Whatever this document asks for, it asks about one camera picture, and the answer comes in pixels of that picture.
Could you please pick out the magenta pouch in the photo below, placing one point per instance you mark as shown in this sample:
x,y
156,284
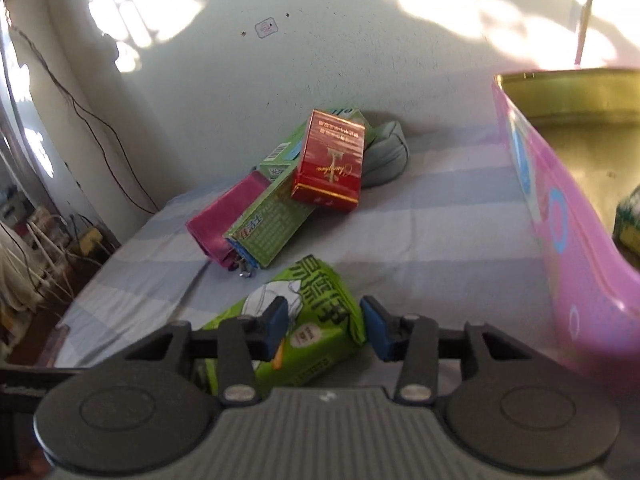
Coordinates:
x,y
208,226

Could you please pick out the small green medicine box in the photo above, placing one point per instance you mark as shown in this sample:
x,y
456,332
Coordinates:
x,y
284,155

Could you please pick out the long green toothpaste box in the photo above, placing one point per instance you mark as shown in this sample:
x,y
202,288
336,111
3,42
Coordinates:
x,y
270,222

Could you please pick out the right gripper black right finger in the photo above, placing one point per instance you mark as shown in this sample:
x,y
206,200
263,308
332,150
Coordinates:
x,y
501,401

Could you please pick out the floral tissue pack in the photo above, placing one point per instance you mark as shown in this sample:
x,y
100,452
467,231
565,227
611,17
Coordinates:
x,y
626,224

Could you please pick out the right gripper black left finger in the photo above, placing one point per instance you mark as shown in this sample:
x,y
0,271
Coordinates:
x,y
155,401

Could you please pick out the pink macaron tin box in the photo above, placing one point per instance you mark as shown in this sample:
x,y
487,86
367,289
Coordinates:
x,y
573,136

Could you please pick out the cluttered side table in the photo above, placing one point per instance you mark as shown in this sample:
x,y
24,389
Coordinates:
x,y
46,262

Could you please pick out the red cigarette box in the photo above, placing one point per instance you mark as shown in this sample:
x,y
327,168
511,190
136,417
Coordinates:
x,y
329,170

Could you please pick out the teal zipper pencil pouch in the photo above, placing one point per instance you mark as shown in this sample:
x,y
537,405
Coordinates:
x,y
386,156

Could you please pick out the small wall sticker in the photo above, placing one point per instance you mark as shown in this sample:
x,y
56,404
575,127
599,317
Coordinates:
x,y
266,28

